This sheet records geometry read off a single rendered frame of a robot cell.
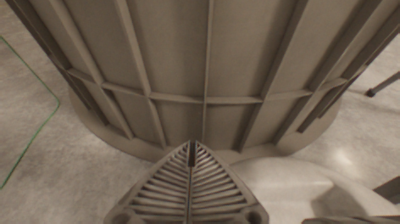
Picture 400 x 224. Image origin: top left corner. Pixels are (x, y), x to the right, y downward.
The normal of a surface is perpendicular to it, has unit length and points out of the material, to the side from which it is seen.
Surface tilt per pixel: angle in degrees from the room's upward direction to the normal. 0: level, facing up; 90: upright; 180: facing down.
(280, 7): 90
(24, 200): 0
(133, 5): 90
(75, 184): 0
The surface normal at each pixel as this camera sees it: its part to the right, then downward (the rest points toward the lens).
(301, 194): 0.02, 0.40
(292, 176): 0.01, -0.71
